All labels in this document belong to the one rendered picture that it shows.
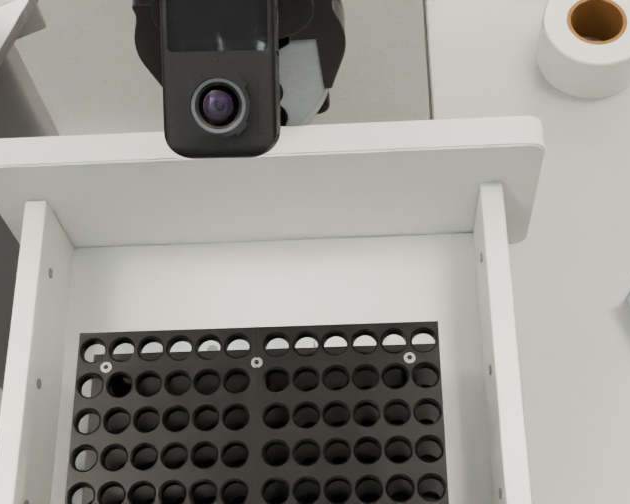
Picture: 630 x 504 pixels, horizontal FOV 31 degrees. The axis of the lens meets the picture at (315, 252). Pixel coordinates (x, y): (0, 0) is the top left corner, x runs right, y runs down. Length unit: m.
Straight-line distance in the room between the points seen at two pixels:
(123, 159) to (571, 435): 0.30
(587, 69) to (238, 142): 0.36
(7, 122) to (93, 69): 0.76
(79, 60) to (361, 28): 0.43
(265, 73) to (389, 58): 1.29
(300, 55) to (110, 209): 0.15
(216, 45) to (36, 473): 0.25
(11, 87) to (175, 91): 0.57
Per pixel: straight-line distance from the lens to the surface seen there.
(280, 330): 0.56
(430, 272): 0.64
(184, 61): 0.46
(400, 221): 0.64
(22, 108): 1.05
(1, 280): 1.27
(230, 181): 0.60
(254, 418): 0.55
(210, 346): 0.62
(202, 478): 0.54
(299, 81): 0.57
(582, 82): 0.78
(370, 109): 1.70
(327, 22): 0.53
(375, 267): 0.64
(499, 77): 0.80
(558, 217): 0.75
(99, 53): 1.82
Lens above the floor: 1.42
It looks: 63 degrees down
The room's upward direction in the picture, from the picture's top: 9 degrees counter-clockwise
